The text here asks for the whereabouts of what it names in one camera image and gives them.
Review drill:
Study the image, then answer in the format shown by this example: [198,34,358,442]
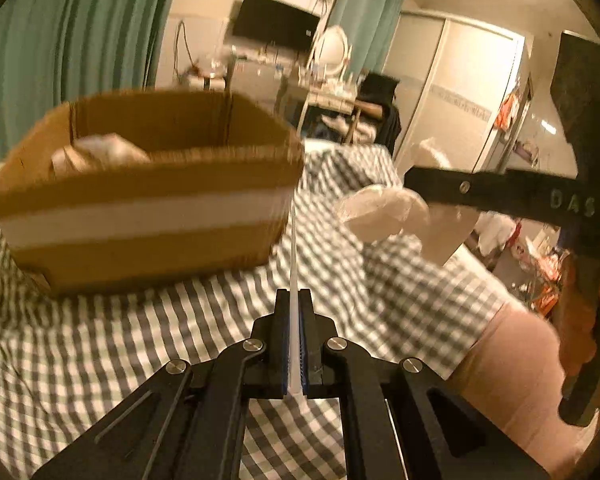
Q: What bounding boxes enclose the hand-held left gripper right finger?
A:
[298,287,551,480]

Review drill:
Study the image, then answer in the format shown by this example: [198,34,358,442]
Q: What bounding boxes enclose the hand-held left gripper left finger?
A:
[30,287,293,480]

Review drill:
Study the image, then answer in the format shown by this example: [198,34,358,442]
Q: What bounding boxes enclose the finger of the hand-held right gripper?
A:
[404,165,512,215]

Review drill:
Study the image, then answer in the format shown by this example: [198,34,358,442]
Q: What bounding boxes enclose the thin white card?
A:
[287,205,311,403]

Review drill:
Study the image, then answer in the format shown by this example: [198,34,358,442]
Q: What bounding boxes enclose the white tissue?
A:
[337,139,481,267]

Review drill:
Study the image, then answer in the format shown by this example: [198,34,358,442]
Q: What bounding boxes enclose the cardboard box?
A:
[0,89,306,296]

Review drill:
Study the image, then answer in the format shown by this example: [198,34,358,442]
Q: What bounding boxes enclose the person's right hand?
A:
[559,254,600,397]

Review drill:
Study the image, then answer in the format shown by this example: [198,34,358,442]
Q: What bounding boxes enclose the orange hanging clothes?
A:
[497,90,523,131]

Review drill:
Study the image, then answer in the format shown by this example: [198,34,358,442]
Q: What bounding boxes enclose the pile of household clutter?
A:
[475,210,566,311]

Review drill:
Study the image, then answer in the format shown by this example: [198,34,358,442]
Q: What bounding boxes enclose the white sliding wardrobe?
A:
[380,10,528,181]

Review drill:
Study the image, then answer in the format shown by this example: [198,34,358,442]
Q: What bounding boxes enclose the black hanging clothing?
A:
[357,72,403,153]

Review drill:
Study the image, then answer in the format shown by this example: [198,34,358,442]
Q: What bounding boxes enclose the white cloth bundle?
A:
[322,115,376,143]

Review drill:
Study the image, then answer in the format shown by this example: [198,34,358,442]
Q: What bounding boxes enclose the white vanity table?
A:
[285,77,361,136]

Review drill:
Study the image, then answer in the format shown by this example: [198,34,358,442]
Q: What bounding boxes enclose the pale bed sheet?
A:
[450,245,586,480]

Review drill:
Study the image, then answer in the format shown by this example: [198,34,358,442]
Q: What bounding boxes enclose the checked blanket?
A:
[0,140,518,480]

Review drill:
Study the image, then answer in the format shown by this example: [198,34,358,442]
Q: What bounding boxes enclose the oval white mirror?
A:
[307,25,353,78]

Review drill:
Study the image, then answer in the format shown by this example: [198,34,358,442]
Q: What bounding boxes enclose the narrow green curtain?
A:
[330,0,406,76]

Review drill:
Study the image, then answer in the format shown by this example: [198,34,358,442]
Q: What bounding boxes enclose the grey fridge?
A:
[227,60,301,126]

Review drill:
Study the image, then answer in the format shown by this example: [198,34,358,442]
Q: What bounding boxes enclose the crumpled white paper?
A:
[50,132,151,178]

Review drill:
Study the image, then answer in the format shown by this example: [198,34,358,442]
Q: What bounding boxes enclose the wide green curtain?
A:
[0,0,186,171]

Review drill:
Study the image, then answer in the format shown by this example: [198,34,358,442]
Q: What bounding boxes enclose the black wall television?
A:
[231,0,322,52]

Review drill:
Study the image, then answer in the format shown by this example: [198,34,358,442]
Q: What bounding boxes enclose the hanging wall cable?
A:
[174,19,192,80]

